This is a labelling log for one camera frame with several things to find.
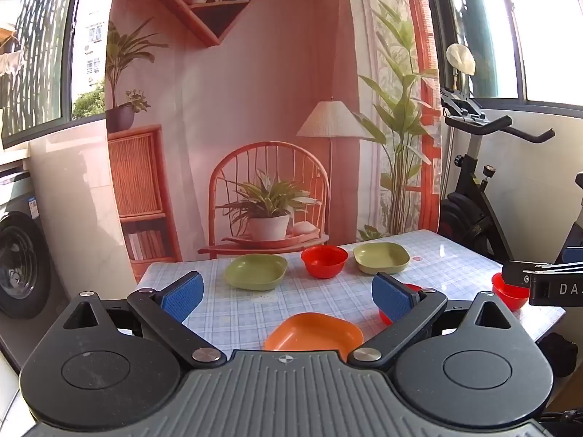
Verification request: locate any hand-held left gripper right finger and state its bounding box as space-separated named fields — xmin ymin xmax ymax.
xmin=347 ymin=272 xmax=513 ymax=371

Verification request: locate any grey washing machine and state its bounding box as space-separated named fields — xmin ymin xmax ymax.
xmin=0 ymin=158 xmax=70 ymax=325

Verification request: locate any red bowl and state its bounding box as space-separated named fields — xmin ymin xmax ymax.
xmin=301 ymin=245 xmax=349 ymax=279
xmin=377 ymin=283 xmax=424 ymax=327
xmin=491 ymin=272 xmax=532 ymax=311

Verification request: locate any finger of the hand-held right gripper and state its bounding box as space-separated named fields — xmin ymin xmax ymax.
xmin=502 ymin=260 xmax=583 ymax=289

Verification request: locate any black exercise bike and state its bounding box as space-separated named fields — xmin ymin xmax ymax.
xmin=436 ymin=86 xmax=583 ymax=283

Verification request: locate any blue plaid tablecloth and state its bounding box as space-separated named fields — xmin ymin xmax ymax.
xmin=136 ymin=229 xmax=566 ymax=361

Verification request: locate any white cloth cap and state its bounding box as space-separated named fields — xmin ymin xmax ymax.
xmin=445 ymin=43 xmax=477 ymax=76

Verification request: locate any black bag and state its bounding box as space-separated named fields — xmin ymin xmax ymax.
xmin=537 ymin=332 xmax=579 ymax=378

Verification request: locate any dark framed window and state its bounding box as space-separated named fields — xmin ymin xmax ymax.
xmin=0 ymin=0 xmax=111 ymax=149
xmin=426 ymin=0 xmax=583 ymax=120

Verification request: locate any orange square plate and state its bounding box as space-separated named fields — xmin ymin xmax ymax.
xmin=264 ymin=312 xmax=364 ymax=351

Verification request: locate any green bowl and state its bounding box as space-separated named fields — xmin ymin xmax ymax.
xmin=353 ymin=241 xmax=409 ymax=276
xmin=223 ymin=253 xmax=288 ymax=291

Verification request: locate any printed room backdrop cloth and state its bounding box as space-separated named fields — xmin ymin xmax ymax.
xmin=105 ymin=0 xmax=443 ymax=279

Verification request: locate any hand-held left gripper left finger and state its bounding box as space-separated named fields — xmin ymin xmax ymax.
xmin=61 ymin=271 xmax=227 ymax=370

